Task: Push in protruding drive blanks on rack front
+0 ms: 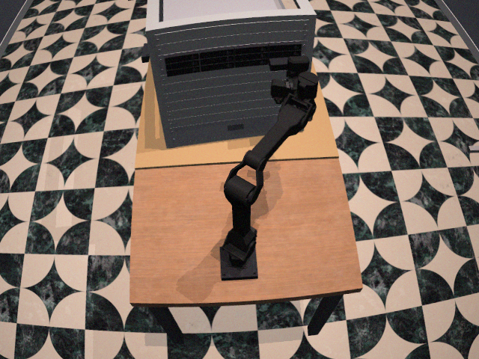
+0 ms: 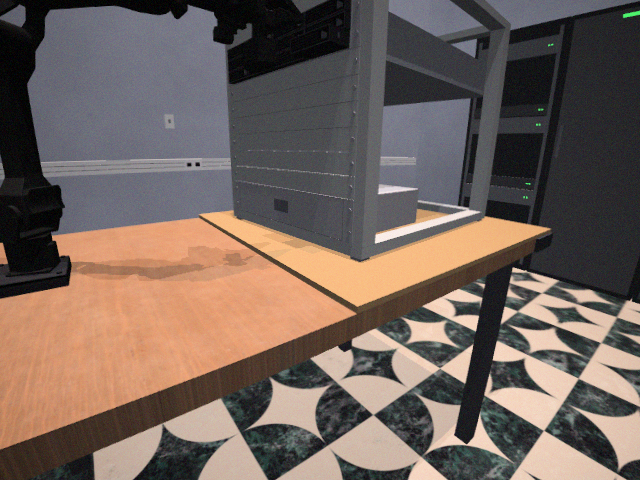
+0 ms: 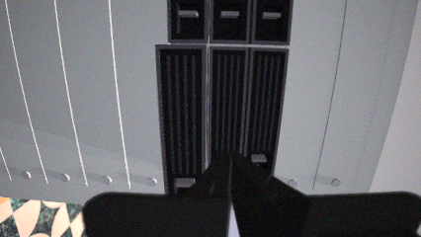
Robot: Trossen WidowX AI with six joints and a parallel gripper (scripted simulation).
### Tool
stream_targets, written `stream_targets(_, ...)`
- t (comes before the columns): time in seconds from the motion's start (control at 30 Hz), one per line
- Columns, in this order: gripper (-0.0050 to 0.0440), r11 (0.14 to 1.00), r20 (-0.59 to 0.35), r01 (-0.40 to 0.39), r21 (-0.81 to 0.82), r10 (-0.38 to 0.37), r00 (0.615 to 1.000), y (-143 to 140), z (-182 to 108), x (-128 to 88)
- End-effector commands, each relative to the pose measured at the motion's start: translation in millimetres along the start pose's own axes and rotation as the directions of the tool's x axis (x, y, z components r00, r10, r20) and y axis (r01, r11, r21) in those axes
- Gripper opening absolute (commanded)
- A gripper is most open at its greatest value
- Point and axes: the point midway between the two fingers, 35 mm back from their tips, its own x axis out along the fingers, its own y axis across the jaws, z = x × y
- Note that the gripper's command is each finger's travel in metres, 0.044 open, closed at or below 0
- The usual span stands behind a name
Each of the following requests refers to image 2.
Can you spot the light wooden board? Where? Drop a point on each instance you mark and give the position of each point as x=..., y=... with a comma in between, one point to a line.
x=360, y=286

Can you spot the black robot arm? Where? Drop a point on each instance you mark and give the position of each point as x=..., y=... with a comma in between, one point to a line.
x=23, y=209

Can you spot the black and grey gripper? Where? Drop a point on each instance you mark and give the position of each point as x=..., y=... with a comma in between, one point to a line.
x=260, y=53

